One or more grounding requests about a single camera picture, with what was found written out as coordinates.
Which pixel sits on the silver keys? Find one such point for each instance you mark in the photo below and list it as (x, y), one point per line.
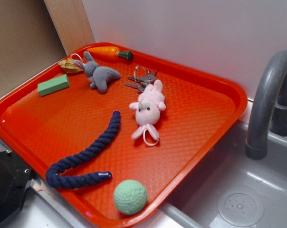
(141, 82)

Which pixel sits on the pink plush bunny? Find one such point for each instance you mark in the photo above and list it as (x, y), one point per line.
(148, 108)

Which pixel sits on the orange plastic tray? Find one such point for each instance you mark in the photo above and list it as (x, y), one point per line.
(200, 109)

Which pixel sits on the grey plush bunny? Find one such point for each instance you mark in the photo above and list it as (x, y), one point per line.
(98, 76)

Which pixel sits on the orange toy carrot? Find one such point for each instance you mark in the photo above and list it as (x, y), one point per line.
(110, 53)

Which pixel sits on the green dimpled ball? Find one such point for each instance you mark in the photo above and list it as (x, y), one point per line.
(130, 197)

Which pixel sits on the tan seashell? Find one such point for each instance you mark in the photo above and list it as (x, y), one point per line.
(69, 66)

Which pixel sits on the green rectangular block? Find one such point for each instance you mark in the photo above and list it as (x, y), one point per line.
(53, 85)

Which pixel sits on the grey toy sink basin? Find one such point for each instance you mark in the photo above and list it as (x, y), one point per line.
(194, 202)

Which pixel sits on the light wooden board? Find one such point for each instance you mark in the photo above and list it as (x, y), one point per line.
(71, 23)

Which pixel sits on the grey toy faucet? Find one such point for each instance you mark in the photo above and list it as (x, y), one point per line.
(269, 110)

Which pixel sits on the sink drain cover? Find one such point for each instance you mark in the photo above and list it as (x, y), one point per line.
(240, 207)

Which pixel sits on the black metal block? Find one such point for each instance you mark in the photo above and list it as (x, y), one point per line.
(15, 178)

